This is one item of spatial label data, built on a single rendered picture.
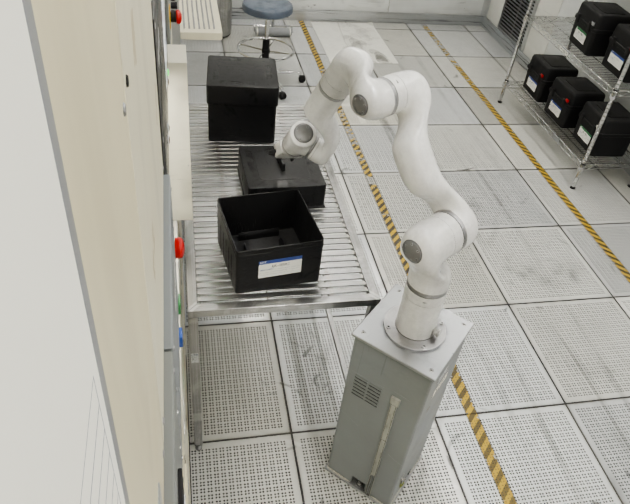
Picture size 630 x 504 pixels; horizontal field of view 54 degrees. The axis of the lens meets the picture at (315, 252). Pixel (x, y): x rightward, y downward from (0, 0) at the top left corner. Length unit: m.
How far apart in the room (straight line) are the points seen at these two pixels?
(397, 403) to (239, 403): 0.86
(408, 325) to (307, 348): 1.04
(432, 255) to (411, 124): 0.34
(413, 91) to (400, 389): 0.86
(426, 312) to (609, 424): 1.39
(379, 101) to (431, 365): 0.76
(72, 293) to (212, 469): 2.28
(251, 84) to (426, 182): 1.13
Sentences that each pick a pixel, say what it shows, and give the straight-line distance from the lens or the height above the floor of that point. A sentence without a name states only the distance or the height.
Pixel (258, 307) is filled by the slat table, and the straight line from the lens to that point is 1.89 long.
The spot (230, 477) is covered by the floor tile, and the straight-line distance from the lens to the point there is 2.43.
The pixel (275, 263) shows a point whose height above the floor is 0.87.
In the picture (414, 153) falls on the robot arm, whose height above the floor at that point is 1.32.
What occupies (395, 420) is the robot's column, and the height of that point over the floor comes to 0.49.
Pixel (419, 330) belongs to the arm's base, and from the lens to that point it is 1.83.
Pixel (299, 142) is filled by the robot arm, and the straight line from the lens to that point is 1.92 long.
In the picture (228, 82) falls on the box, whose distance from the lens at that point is 2.55.
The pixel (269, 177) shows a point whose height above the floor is 0.86.
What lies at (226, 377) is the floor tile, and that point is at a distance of 2.68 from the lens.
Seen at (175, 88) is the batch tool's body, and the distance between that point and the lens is 1.79.
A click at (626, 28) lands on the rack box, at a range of 4.27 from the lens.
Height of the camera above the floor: 2.12
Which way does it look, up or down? 40 degrees down
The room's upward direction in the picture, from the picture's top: 7 degrees clockwise
